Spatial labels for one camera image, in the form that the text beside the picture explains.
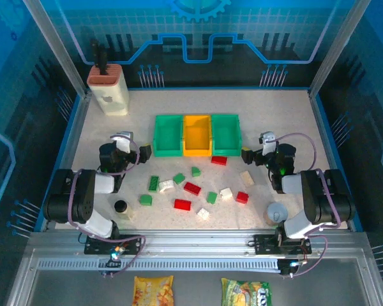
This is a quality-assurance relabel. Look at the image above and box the long cream lego brick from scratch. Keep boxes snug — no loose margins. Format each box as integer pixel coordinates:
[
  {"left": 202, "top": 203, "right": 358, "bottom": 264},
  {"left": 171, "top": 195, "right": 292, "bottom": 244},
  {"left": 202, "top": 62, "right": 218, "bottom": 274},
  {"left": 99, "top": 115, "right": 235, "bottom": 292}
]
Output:
[{"left": 239, "top": 170, "right": 255, "bottom": 186}]

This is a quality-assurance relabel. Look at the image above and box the green plastic bin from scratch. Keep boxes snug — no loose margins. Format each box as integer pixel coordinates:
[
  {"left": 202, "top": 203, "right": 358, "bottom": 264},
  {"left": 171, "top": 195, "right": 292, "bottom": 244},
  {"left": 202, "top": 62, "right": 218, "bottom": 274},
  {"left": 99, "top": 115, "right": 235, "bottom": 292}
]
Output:
[
  {"left": 153, "top": 114, "right": 184, "bottom": 158},
  {"left": 210, "top": 113, "right": 243, "bottom": 157}
]

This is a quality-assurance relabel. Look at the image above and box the small bottle black cap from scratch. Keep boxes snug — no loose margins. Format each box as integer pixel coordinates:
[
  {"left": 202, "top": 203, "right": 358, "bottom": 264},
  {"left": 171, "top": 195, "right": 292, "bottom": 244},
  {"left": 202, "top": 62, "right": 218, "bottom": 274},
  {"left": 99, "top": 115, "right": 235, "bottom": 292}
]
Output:
[{"left": 114, "top": 200, "right": 135, "bottom": 221}]

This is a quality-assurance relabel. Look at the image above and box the yellow plastic bin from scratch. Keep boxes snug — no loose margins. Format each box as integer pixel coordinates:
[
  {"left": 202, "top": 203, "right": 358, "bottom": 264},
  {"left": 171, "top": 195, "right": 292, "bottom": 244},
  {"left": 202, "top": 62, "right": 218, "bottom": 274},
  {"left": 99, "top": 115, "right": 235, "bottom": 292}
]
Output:
[{"left": 181, "top": 113, "right": 213, "bottom": 157}]

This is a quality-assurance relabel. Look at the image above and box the can with grey lid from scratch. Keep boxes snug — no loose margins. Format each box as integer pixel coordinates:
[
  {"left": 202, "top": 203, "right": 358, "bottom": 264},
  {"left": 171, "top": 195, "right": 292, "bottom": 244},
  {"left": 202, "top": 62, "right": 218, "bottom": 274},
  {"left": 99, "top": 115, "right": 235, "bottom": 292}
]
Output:
[{"left": 263, "top": 202, "right": 289, "bottom": 227}]

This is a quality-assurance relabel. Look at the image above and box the cream knife block terracotta top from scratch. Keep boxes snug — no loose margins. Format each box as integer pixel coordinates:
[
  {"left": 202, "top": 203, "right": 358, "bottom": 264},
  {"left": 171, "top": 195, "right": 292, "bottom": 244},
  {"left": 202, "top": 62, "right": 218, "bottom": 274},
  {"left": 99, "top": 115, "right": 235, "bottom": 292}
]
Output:
[{"left": 86, "top": 62, "right": 130, "bottom": 117}]

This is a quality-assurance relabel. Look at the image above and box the aluminium front beam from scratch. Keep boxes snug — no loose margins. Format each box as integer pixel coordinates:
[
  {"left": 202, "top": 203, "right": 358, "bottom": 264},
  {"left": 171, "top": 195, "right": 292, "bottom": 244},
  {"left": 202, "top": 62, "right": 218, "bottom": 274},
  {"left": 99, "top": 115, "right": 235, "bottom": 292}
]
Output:
[{"left": 25, "top": 229, "right": 371, "bottom": 256}]

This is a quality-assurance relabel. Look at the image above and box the yellow snack bag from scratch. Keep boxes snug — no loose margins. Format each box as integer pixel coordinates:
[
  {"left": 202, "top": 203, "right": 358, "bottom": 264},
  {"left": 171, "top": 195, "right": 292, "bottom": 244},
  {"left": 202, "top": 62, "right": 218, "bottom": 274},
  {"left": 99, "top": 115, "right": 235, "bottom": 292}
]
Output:
[{"left": 133, "top": 275, "right": 175, "bottom": 306}]

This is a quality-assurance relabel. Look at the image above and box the green snack bag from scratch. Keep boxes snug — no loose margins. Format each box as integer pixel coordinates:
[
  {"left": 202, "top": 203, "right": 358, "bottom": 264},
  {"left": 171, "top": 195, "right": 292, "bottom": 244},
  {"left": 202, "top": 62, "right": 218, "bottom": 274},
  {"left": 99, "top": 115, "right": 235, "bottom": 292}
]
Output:
[{"left": 221, "top": 277, "right": 272, "bottom": 306}]

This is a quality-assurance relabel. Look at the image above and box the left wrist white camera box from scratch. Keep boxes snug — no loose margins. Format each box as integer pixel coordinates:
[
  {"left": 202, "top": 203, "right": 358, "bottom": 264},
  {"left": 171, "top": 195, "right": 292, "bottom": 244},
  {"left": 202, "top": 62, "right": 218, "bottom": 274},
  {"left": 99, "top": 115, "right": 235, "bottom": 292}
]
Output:
[{"left": 116, "top": 130, "right": 134, "bottom": 154}]

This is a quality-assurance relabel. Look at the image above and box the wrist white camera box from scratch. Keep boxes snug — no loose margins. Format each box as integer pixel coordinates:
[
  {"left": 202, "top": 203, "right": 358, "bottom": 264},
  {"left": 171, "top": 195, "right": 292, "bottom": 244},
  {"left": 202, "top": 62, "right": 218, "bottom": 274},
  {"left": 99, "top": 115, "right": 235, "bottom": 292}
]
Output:
[
  {"left": 258, "top": 131, "right": 277, "bottom": 156},
  {"left": 116, "top": 130, "right": 134, "bottom": 154}
]

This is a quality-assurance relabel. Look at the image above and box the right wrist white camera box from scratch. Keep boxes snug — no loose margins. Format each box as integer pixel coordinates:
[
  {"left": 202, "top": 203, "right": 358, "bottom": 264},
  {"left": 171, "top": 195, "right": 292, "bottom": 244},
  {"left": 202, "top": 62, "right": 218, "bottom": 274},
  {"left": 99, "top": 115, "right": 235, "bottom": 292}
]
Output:
[{"left": 258, "top": 131, "right": 277, "bottom": 156}]

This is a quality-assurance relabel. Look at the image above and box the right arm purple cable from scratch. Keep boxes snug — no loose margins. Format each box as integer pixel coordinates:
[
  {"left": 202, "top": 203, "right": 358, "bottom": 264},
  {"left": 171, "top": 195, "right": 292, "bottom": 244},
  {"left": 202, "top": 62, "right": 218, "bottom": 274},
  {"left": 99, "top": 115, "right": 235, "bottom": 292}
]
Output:
[{"left": 274, "top": 132, "right": 342, "bottom": 278}]

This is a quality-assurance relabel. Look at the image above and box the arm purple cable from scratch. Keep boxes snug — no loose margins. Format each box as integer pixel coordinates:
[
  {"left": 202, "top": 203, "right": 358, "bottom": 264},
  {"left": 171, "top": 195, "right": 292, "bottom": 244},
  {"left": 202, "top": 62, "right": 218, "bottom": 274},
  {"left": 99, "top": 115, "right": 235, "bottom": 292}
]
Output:
[
  {"left": 66, "top": 133, "right": 147, "bottom": 279},
  {"left": 274, "top": 132, "right": 342, "bottom": 278}
]

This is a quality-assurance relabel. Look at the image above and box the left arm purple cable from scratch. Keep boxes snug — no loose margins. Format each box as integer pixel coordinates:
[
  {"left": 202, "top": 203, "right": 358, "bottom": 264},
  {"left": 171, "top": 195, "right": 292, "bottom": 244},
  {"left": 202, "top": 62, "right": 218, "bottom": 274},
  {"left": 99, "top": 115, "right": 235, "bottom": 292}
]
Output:
[{"left": 66, "top": 133, "right": 147, "bottom": 279}]

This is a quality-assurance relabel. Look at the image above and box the black knife handle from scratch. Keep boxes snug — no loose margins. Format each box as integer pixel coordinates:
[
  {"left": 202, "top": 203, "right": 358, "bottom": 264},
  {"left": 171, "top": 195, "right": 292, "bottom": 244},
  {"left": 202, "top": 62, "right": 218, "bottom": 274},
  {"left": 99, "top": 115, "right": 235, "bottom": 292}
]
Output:
[
  {"left": 90, "top": 38, "right": 100, "bottom": 69},
  {"left": 97, "top": 47, "right": 109, "bottom": 77}
]

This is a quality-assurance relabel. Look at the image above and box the slotted grey cable duct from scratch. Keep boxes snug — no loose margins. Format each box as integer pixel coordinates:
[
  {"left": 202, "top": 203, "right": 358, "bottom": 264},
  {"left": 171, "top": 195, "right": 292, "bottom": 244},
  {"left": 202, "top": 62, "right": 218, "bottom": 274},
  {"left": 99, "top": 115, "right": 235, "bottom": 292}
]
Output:
[{"left": 37, "top": 257, "right": 282, "bottom": 272}]

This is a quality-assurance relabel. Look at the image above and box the aluminium frame post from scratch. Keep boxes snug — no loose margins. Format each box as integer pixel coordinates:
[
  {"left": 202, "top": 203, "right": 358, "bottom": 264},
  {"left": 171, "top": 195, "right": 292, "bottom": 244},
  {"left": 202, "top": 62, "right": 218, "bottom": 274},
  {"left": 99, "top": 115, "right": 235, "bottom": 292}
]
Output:
[
  {"left": 308, "top": 0, "right": 373, "bottom": 98},
  {"left": 21, "top": 0, "right": 92, "bottom": 98}
]

